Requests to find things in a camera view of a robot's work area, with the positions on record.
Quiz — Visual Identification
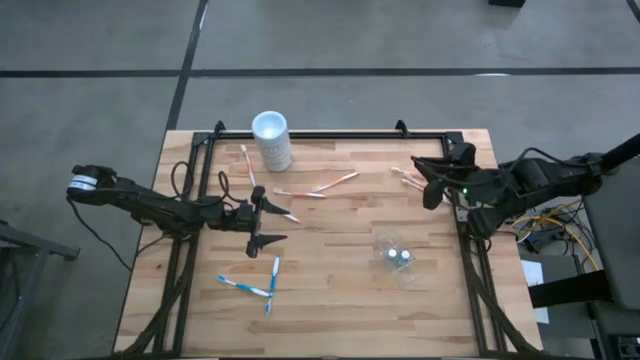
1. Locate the black pole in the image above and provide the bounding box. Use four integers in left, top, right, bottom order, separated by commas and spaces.
593, 132, 640, 175

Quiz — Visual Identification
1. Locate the grey cart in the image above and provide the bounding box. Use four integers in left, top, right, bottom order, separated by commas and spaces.
569, 151, 640, 312

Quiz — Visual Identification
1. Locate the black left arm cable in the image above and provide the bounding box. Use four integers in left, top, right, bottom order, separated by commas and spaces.
170, 160, 247, 205

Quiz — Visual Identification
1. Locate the grey metal stand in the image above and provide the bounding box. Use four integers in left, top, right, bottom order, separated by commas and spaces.
0, 219, 81, 360

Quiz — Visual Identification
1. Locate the black metal rig frame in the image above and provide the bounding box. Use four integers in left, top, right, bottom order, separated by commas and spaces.
113, 119, 544, 360

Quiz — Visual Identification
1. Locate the black cart base bar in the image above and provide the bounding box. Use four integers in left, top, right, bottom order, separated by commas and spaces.
528, 269, 614, 309

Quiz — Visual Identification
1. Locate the white paper cup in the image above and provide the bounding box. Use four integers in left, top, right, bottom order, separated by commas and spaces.
250, 110, 295, 173

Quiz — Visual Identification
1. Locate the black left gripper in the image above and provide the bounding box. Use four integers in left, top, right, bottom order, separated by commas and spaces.
232, 185, 292, 260

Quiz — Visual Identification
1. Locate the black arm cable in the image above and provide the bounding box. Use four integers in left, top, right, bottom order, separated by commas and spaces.
519, 146, 591, 166
170, 160, 247, 205

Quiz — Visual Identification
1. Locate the black cable on floor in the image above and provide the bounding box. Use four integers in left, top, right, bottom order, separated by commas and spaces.
67, 199, 134, 274

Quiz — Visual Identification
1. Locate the blue white toothbrush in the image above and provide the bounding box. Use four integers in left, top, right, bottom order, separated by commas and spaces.
216, 274, 272, 299
264, 255, 281, 317

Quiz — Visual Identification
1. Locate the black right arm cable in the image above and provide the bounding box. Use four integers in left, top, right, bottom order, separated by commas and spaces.
519, 146, 591, 166

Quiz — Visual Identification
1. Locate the white paper sheet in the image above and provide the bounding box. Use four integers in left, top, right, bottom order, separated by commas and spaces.
520, 259, 550, 325

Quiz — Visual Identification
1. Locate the yellow cable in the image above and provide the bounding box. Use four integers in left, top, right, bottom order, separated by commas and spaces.
512, 199, 600, 271

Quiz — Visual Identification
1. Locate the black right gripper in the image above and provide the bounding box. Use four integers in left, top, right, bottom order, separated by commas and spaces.
410, 141, 479, 211

